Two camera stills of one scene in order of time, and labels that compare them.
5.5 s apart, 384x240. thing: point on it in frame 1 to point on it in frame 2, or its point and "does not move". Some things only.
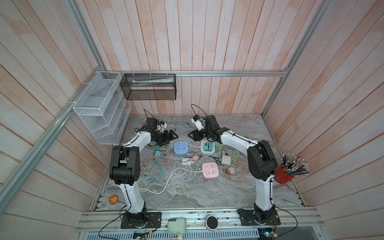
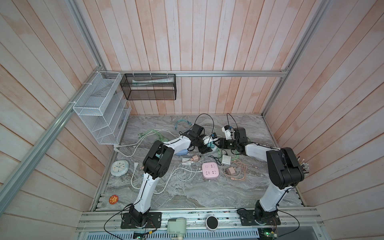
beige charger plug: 230,170 does not move
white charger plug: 188,162 does not move
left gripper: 167,139 to 204,149
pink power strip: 210,170 does not move
